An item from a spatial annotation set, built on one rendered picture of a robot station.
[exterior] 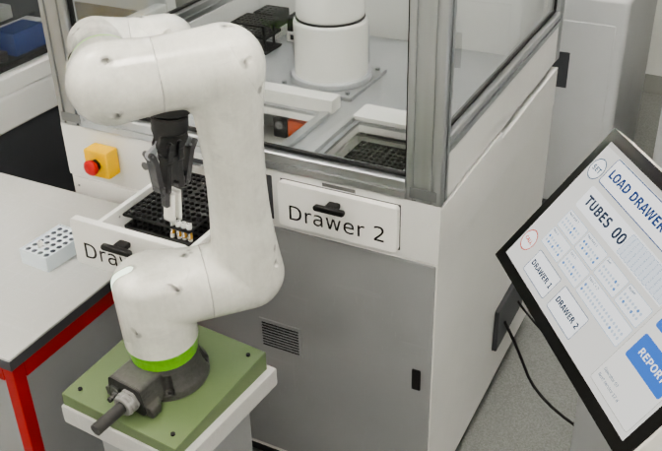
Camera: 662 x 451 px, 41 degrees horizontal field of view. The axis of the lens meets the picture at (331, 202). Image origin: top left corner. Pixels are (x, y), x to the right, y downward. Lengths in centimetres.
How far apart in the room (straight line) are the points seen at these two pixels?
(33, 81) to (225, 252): 137
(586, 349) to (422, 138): 59
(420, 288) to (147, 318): 69
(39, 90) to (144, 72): 151
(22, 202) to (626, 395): 159
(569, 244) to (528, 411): 129
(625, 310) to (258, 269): 58
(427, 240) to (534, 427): 99
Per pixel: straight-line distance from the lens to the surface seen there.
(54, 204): 233
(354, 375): 219
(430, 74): 170
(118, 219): 199
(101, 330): 205
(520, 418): 273
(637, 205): 147
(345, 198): 188
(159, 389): 159
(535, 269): 155
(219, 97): 128
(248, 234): 143
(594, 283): 144
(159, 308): 148
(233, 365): 165
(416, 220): 185
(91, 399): 165
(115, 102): 125
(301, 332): 218
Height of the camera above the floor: 185
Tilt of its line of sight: 30 degrees down
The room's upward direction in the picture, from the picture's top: 1 degrees counter-clockwise
